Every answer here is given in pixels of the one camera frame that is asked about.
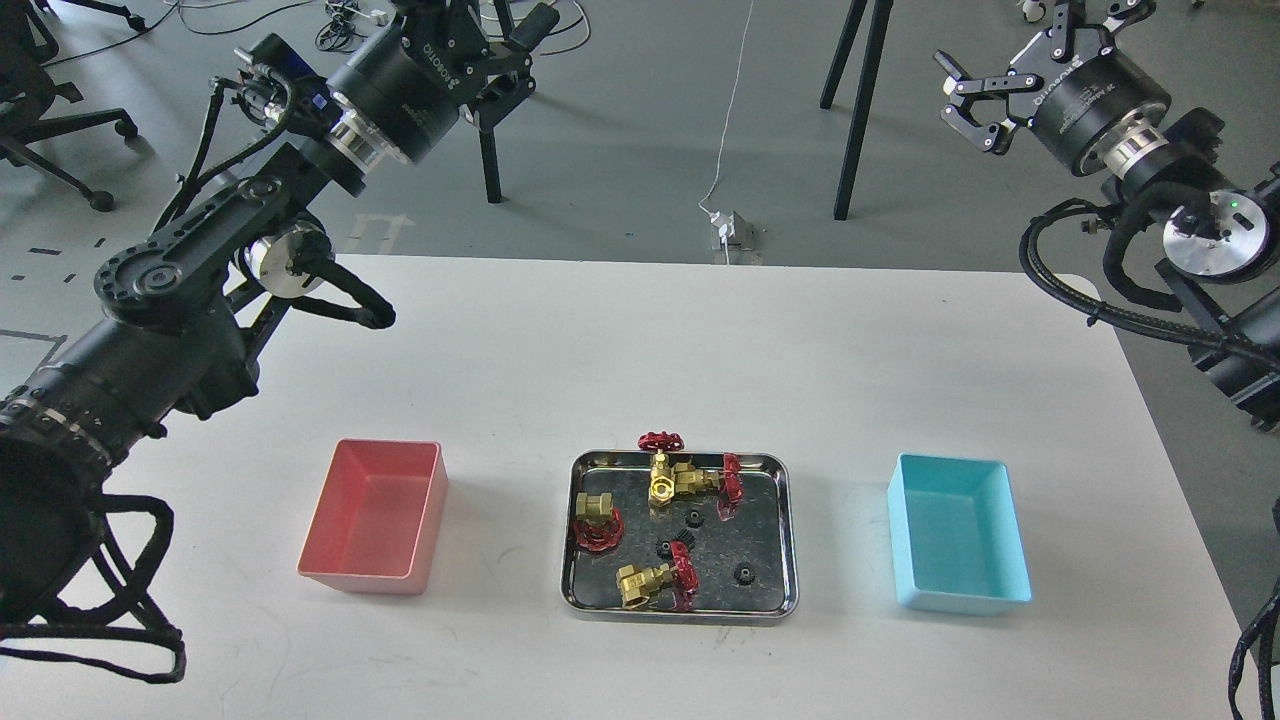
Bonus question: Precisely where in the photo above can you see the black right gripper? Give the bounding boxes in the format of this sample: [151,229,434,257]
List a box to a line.
[934,1,1171,177]

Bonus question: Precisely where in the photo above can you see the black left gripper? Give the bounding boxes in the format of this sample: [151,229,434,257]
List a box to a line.
[328,1,561,163]

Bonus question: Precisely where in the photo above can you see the brass valve red handle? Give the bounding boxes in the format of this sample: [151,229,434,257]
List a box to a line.
[570,492,625,553]
[637,430,685,509]
[673,454,744,503]
[614,539,700,612]

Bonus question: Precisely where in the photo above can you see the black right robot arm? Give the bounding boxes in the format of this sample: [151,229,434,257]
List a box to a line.
[934,1,1279,432]

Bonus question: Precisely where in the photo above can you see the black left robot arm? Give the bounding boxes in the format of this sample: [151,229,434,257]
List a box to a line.
[3,1,561,684]

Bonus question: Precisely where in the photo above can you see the blue plastic box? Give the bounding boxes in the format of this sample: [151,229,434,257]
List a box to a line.
[887,454,1033,616]

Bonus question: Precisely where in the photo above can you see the pink plastic box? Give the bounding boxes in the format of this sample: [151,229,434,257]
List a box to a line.
[297,439,449,594]

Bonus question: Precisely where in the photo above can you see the black stand legs left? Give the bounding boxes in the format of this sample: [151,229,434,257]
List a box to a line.
[479,1,532,202]

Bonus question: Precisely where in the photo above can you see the black stand legs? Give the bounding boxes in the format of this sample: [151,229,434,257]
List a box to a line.
[479,1,532,202]
[819,1,893,222]

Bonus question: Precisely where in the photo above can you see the black stand legs right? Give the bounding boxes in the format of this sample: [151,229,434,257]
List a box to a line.
[819,1,893,222]

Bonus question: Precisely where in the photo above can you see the black office chair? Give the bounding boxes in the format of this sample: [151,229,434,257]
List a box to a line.
[1,1,138,211]

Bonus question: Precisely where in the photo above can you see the steel tray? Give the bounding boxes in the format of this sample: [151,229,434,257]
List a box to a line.
[559,450,797,624]

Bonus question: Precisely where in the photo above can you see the black floor cables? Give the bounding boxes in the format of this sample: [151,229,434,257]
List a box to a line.
[40,0,593,67]

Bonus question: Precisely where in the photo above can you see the white cable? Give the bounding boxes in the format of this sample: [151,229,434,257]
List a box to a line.
[698,0,756,266]

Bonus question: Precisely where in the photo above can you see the brass valve top red handle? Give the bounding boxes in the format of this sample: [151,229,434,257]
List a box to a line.
[637,430,685,509]

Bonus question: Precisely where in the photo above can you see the brass valve bottom red handle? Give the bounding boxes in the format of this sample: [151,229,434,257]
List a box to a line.
[614,539,700,612]

